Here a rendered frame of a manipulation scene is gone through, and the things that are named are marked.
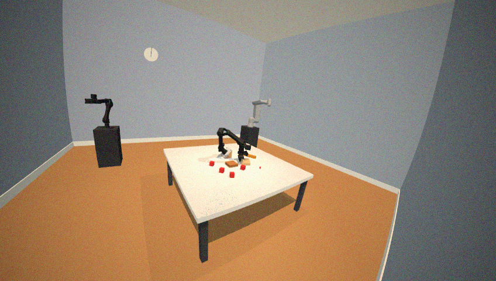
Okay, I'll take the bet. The orange square block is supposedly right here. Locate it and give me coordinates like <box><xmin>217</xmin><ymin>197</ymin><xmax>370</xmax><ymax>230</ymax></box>
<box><xmin>225</xmin><ymin>161</ymin><xmax>238</xmax><ymax>168</ymax></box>

